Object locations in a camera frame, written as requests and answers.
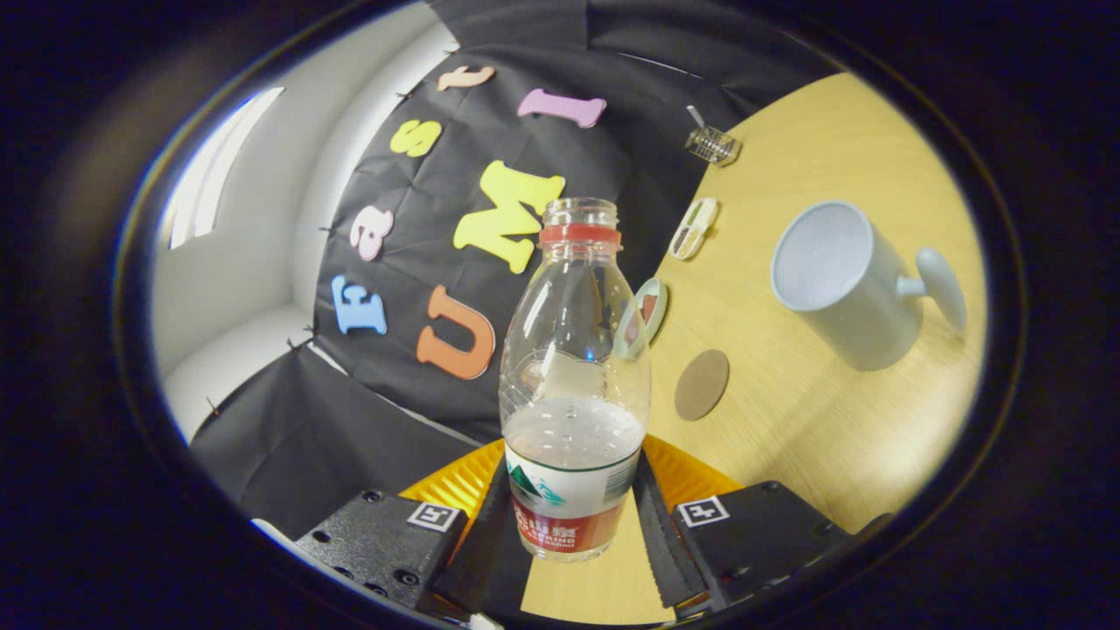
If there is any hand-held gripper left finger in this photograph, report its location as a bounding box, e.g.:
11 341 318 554
293 437 535 624

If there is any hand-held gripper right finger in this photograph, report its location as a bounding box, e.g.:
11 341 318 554
632 435 893 613

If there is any round brown coaster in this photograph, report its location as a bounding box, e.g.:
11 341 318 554
674 349 731 422

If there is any clear plastic juice bottle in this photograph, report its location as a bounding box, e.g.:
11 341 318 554
499 198 653 564

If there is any white cup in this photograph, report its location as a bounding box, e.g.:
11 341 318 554
770 200 969 372

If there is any wooden table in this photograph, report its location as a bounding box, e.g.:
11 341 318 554
521 72 988 627

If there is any pale green plate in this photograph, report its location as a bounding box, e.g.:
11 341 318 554
612 278 669 360

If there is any white divided bean tray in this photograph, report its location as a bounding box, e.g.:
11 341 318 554
668 197 720 262

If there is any large ceiling light panel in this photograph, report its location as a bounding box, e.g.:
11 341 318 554
166 86 285 252

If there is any wire mesh utensil holder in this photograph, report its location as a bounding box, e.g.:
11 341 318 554
684 125 742 167

